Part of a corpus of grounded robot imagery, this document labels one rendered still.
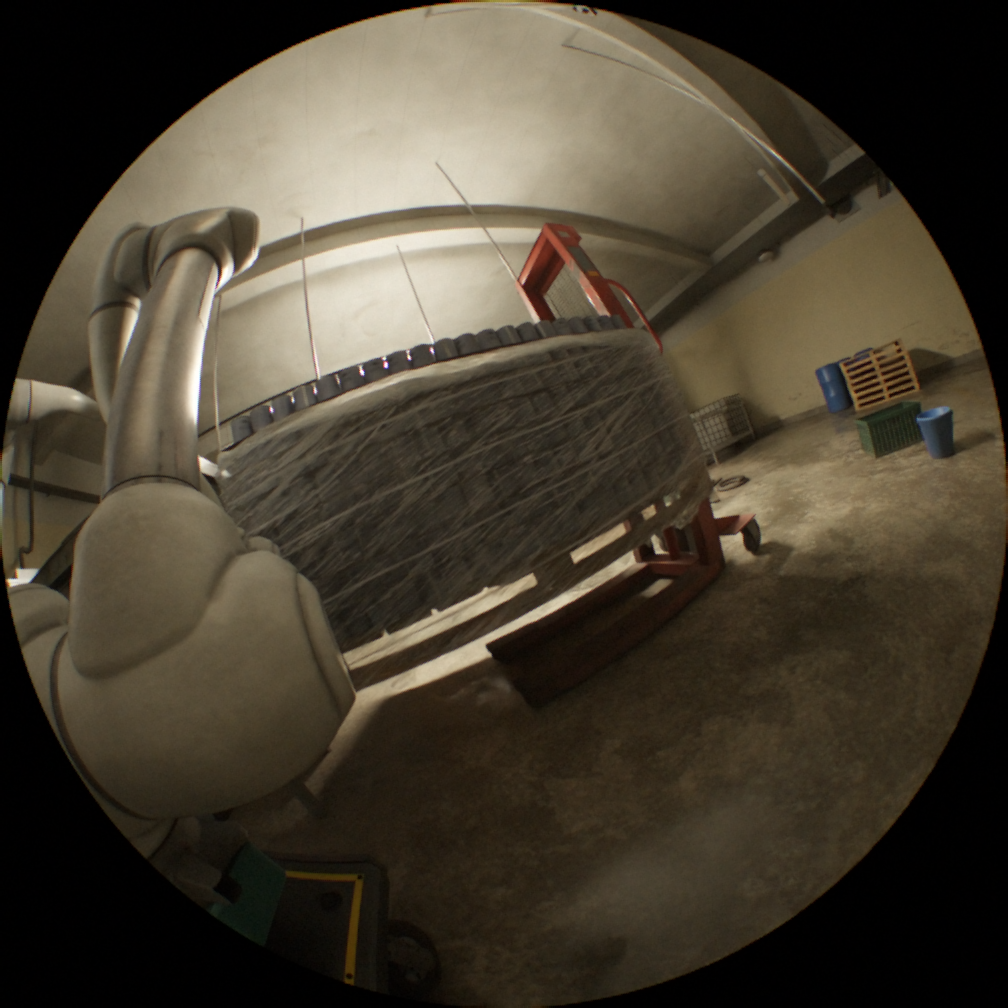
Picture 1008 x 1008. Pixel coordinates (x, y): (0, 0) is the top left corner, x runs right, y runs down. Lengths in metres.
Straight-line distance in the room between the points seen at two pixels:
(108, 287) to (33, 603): 0.45
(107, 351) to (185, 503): 0.42
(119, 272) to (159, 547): 0.51
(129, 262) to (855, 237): 9.23
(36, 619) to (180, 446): 0.20
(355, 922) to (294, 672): 0.40
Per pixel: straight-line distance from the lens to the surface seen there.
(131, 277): 0.64
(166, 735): 0.20
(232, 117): 4.22
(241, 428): 0.93
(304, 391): 0.89
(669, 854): 0.74
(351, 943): 0.50
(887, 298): 8.72
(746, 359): 9.29
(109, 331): 0.62
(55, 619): 0.34
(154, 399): 0.30
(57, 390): 1.08
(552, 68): 4.70
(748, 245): 8.50
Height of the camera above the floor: 0.70
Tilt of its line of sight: level
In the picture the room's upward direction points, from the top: 22 degrees counter-clockwise
